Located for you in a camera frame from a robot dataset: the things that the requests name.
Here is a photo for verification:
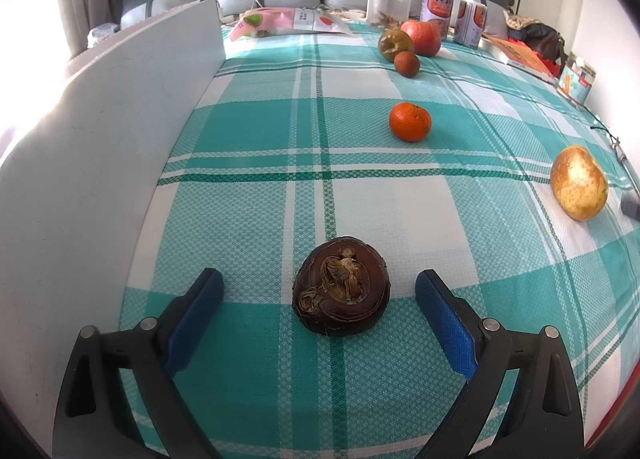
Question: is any small dark red fruit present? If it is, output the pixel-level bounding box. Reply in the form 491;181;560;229
393;52;421;78

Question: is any orange mandarin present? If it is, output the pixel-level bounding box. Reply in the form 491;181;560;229
389;102;432;142

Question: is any white cardboard box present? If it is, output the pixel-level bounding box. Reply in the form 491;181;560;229
0;0;227;440

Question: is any pink snack packet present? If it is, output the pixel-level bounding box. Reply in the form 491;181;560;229
229;8;301;42

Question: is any printed drink can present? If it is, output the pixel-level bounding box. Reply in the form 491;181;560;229
419;0;455;28
452;0;488;48

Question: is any red apple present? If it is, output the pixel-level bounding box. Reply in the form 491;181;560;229
400;20;443;58

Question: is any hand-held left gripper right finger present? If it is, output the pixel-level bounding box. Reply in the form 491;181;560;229
415;269;586;459

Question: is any clear jar with black lid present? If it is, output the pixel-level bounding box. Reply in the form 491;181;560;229
366;0;414;24

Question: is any beige patterned cloth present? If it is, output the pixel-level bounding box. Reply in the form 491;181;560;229
502;9;536;32

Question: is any colourful carton at right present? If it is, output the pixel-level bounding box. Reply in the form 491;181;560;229
557;51;597;106

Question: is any dark bag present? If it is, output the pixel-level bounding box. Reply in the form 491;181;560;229
505;14;568;64

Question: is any yellow pear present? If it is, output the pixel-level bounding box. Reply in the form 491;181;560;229
550;145;609;222

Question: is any teal checked blanket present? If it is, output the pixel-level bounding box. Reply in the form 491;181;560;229
117;21;640;459

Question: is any green-brown round fruit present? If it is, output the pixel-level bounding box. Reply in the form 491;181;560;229
377;29;416;63

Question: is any orange book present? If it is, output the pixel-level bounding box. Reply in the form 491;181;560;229
482;34;561;84

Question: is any white snack packet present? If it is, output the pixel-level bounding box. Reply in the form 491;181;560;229
292;9;353;34

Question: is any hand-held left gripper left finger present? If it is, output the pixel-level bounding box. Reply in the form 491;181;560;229
52;267;224;459

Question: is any red cloth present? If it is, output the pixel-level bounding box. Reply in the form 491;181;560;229
530;51;563;77

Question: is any dark brown water chestnut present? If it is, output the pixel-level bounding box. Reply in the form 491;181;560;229
292;236;391;338

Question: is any clear plastic snack bag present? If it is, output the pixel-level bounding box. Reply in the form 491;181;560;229
89;23;121;47

